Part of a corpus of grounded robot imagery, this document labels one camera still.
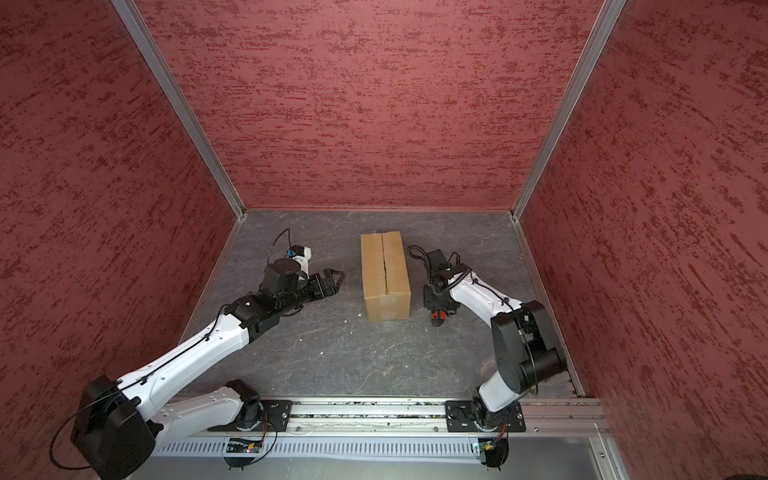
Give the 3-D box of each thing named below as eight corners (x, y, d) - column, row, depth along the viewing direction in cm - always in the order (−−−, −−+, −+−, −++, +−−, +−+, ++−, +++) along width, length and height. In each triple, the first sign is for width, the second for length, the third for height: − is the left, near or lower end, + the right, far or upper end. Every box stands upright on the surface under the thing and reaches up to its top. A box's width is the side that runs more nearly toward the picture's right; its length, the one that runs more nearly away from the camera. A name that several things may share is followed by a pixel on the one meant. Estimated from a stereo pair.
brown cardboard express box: (368, 325, 92) (364, 299, 79) (364, 263, 107) (360, 233, 94) (409, 320, 93) (412, 294, 80) (399, 260, 108) (400, 230, 95)
